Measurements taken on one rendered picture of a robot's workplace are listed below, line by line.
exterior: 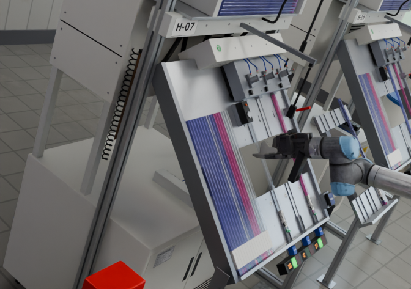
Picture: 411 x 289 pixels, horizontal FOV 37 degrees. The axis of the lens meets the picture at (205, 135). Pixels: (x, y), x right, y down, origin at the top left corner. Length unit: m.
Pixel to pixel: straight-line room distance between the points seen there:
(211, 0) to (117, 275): 0.85
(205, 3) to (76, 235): 0.98
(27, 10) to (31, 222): 2.84
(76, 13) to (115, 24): 0.18
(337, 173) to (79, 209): 0.92
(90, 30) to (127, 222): 0.67
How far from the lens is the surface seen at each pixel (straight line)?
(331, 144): 2.00
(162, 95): 1.89
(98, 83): 2.06
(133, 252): 2.12
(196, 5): 1.91
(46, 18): 5.21
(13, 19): 5.04
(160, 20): 1.82
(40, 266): 2.52
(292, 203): 2.27
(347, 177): 2.01
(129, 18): 1.95
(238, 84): 2.10
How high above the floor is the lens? 1.83
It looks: 24 degrees down
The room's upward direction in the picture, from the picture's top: 20 degrees clockwise
